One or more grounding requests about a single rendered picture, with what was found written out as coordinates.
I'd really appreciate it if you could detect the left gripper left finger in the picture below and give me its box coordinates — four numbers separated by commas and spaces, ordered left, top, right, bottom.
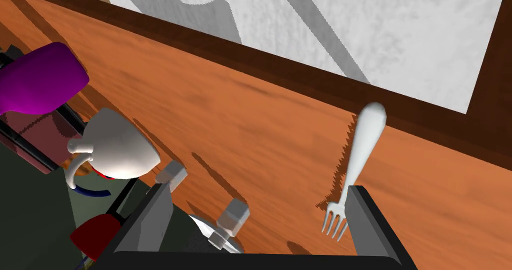
104, 183, 174, 254

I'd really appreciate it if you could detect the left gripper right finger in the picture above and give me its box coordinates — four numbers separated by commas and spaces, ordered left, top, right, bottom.
345, 185, 403, 259

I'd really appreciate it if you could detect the red rounded object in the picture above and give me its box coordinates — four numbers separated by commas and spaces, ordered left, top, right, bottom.
69, 213, 125, 262

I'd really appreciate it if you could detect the white cup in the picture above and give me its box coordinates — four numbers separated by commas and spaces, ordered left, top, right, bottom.
65, 107, 162, 190

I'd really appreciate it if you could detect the white fork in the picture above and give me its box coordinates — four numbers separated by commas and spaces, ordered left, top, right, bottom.
321, 101, 388, 243

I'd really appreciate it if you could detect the orange-brown wooden table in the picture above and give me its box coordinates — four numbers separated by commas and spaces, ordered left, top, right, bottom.
0, 0, 512, 270

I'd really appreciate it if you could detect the purple mug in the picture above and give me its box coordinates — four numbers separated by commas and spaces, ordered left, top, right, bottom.
0, 41, 90, 116

